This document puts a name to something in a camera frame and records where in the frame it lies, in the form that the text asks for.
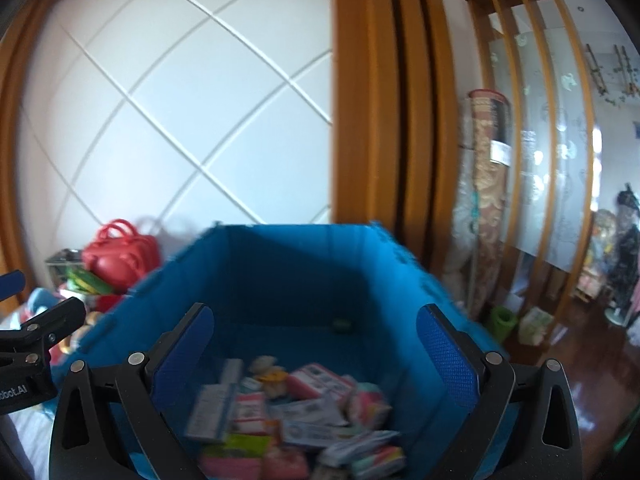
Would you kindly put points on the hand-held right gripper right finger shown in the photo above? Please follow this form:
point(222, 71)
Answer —
point(446, 360)

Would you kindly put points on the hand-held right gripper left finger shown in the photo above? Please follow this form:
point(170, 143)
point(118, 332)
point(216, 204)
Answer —
point(184, 355)

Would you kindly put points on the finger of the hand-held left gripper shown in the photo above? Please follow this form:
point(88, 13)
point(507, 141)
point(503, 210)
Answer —
point(11, 284)
point(55, 317)

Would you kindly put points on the blue storage bin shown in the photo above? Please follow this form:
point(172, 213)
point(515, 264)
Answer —
point(300, 260)

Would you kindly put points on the green box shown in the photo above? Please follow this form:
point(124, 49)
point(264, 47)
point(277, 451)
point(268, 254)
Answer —
point(90, 282)

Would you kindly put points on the pig plush in red dress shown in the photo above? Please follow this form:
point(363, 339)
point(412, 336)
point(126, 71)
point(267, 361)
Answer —
point(107, 302)

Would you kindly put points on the green rolled mat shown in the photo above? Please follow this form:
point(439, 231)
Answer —
point(503, 324)

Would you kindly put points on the red handbag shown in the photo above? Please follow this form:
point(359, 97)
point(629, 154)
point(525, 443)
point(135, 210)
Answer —
point(122, 260)

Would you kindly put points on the white green package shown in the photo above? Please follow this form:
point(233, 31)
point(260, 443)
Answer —
point(535, 326)

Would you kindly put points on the pile of small packets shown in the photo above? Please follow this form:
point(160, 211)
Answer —
point(310, 410)

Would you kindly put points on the rolled patterned carpet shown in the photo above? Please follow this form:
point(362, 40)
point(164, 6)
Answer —
point(487, 185)

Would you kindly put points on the dark dress on stand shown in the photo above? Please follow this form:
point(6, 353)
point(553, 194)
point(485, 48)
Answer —
point(625, 250)

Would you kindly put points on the wooden slat partition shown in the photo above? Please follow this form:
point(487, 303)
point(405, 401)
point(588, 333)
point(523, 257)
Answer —
point(537, 110)

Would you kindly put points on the wooden wall panel frame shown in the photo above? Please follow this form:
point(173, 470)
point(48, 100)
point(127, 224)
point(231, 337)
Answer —
point(370, 85)

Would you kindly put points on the wall hanging ornaments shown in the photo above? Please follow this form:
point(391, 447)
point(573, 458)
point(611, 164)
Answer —
point(607, 75)

